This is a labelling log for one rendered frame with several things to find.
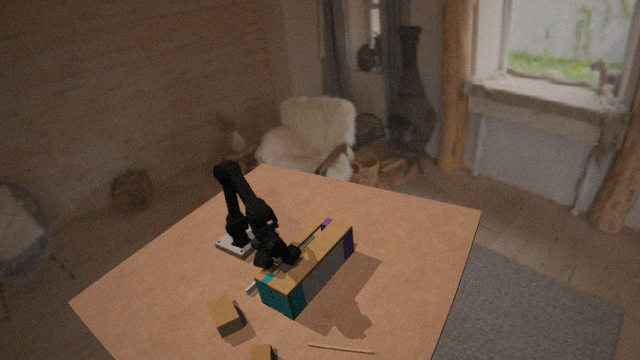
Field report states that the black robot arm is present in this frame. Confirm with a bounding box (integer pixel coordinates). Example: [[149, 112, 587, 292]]
[[212, 159, 287, 269]]

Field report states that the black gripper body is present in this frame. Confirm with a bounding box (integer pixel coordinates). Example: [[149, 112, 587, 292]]
[[251, 237, 301, 266]]

